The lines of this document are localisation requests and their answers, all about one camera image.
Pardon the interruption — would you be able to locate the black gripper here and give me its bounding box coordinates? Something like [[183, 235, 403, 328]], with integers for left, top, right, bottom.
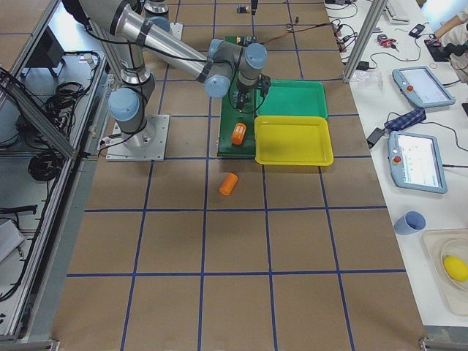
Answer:
[[232, 0, 257, 111]]

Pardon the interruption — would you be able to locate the yellow push button switch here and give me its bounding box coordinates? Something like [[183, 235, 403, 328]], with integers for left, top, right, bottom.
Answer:
[[235, 36, 257, 47], [236, 5, 250, 14]]

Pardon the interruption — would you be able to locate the orange cylinder with 4680 print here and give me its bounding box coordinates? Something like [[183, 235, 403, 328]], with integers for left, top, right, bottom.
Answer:
[[231, 123, 246, 146]]

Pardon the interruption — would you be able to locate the plain orange cylinder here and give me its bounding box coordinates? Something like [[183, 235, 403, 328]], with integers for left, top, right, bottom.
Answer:
[[219, 173, 238, 196]]

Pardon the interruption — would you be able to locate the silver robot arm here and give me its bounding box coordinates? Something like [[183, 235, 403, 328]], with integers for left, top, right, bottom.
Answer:
[[63, 1, 271, 111]]

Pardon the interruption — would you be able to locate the green plastic tray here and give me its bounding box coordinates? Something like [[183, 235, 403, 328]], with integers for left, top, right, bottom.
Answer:
[[256, 79, 328, 118]]

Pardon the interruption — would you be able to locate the green conveyor belt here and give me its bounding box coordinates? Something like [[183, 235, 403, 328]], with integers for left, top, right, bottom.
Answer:
[[213, 39, 265, 158]]

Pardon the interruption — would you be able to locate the yellow plastic tray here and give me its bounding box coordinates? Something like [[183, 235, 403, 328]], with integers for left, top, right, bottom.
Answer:
[[254, 116, 334, 167]]

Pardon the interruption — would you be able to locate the black power adapter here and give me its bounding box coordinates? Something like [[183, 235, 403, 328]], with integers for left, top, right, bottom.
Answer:
[[366, 127, 385, 149]]

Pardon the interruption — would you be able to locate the teach pendant tablet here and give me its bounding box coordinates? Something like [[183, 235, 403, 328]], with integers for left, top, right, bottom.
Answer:
[[388, 131, 448, 194], [392, 66, 456, 108]]

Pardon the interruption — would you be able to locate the blue plastic cup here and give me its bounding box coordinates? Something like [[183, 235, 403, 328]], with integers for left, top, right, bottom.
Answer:
[[393, 211, 426, 235]]

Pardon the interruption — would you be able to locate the beige tray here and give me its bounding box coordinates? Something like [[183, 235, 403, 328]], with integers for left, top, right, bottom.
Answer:
[[422, 229, 467, 317]]

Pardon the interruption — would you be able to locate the yellow lemon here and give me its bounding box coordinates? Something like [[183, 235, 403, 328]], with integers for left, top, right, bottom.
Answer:
[[442, 255, 467, 282]]

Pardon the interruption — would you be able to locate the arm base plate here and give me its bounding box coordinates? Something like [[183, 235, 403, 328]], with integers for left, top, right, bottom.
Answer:
[[105, 115, 170, 162], [161, 23, 184, 39]]

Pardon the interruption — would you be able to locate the red black wire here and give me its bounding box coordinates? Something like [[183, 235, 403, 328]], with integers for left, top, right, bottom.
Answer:
[[263, 21, 336, 45]]

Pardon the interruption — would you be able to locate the aluminium frame post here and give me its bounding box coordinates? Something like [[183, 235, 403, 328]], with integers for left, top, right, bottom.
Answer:
[[342, 0, 387, 83]]

